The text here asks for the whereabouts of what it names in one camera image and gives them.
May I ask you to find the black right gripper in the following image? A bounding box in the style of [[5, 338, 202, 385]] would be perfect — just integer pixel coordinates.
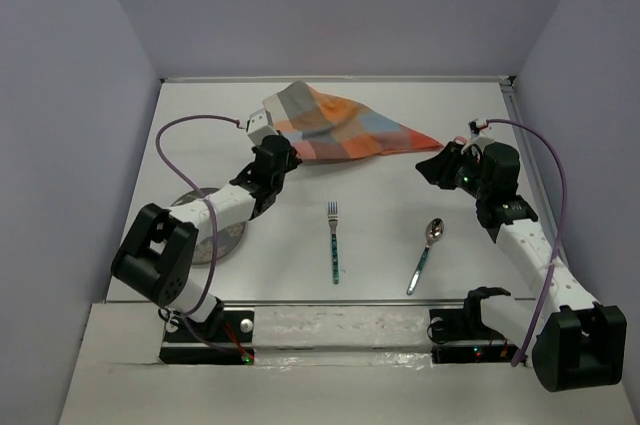
[[413, 141, 490, 200]]

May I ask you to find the grey reindeer plate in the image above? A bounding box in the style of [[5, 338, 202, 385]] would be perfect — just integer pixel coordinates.
[[172, 191, 248, 267]]

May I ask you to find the green handled spoon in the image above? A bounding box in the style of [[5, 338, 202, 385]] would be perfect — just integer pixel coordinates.
[[406, 218, 444, 296]]

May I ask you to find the checked orange cloth placemat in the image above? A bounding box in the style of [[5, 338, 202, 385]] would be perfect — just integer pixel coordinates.
[[263, 81, 443, 161]]

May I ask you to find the green handled fork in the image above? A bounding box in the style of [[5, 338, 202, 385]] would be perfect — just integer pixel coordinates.
[[327, 201, 340, 285]]

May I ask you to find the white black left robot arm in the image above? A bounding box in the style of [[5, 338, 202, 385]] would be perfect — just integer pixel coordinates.
[[111, 133, 301, 340]]

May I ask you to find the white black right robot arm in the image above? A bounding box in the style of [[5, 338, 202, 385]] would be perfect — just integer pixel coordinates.
[[416, 137, 627, 392]]

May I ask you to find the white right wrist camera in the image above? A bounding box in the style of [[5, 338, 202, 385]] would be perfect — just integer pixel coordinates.
[[462, 119, 494, 153]]

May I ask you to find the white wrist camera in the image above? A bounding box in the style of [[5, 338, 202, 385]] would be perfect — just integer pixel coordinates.
[[462, 119, 494, 153], [246, 109, 278, 146]]

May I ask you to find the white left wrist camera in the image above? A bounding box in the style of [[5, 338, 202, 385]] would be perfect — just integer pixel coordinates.
[[246, 109, 278, 146]]

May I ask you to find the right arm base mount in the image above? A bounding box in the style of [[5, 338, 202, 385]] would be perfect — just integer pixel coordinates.
[[427, 308, 518, 365]]

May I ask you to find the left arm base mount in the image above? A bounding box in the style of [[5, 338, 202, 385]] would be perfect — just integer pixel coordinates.
[[157, 307, 255, 366]]

